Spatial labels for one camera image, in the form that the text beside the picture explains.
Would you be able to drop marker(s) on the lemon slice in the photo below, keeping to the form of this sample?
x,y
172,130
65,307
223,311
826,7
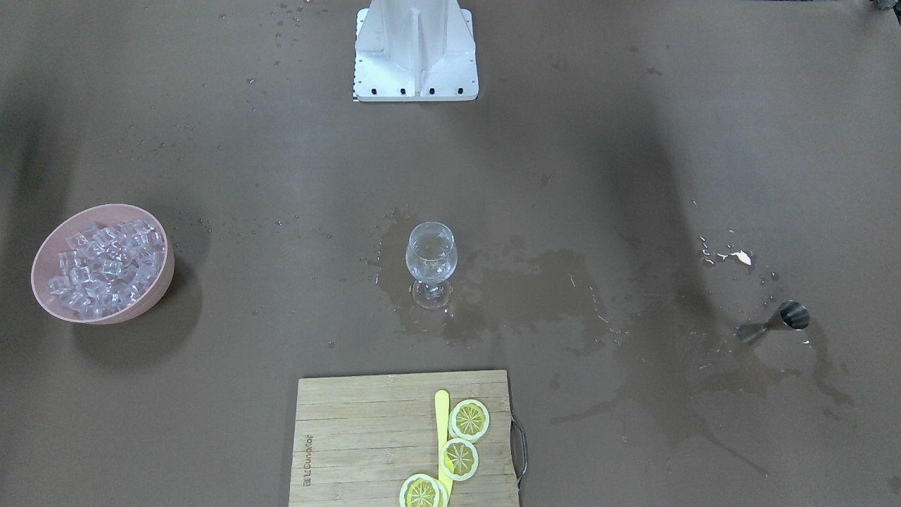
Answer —
x,y
422,490
469,420
458,460

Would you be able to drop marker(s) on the upper lemon slice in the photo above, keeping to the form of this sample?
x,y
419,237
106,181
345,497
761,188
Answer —
x,y
469,420

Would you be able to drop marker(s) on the yellow plastic knife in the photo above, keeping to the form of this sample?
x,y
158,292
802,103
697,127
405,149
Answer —
x,y
442,407

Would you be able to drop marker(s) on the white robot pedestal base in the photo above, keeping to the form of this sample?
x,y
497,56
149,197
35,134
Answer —
x,y
415,51

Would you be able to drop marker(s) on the middle lemon slice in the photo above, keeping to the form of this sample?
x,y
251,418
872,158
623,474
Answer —
x,y
458,460

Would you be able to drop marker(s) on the pile of clear ice cubes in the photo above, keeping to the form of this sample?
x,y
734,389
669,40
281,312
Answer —
x,y
105,269

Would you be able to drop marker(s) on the wooden cutting board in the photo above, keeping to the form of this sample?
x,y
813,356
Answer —
x,y
357,438

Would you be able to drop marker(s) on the pink bowl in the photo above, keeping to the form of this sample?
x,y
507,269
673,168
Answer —
x,y
44,263

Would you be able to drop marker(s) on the clear wine glass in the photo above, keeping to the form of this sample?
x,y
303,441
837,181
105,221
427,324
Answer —
x,y
431,257

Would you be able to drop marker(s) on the lower lemon slice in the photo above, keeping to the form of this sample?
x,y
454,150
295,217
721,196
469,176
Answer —
x,y
422,490

